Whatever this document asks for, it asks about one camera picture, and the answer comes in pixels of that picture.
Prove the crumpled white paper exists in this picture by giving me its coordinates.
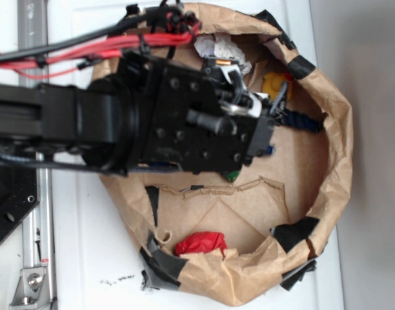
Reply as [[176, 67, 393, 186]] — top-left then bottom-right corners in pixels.
[[194, 32, 252, 76]]

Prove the crumpled red paper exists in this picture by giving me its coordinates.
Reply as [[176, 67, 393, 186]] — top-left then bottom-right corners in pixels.
[[174, 231, 228, 256]]

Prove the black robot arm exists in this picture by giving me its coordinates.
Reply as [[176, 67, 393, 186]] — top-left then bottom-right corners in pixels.
[[0, 52, 288, 176]]

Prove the orange plastic carrot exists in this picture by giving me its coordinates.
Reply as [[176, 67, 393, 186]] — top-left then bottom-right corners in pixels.
[[221, 170, 240, 183]]

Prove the dark blue rope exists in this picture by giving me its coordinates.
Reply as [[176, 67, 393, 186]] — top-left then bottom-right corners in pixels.
[[263, 108, 324, 157]]

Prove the metal corner bracket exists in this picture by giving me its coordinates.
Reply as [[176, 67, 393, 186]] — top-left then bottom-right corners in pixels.
[[9, 267, 51, 309]]

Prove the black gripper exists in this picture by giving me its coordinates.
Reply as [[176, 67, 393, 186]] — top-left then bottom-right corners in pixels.
[[118, 52, 288, 173]]

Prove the red cable bundle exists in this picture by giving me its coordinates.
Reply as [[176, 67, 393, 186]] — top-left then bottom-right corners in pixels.
[[0, 30, 198, 80]]

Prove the aluminium frame rail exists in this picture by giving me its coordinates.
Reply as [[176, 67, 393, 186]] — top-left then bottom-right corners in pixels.
[[17, 1, 57, 309]]

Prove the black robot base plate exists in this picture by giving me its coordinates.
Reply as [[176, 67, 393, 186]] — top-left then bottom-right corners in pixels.
[[0, 166, 39, 245]]

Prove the yellow rubber duck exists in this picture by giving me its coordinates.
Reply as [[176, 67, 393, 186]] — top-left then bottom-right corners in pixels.
[[261, 72, 294, 100]]

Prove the black cable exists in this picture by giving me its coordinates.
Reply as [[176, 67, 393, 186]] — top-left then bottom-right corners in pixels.
[[0, 12, 153, 64]]

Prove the brown paper bag bin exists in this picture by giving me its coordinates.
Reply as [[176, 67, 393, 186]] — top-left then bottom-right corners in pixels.
[[101, 3, 353, 306]]

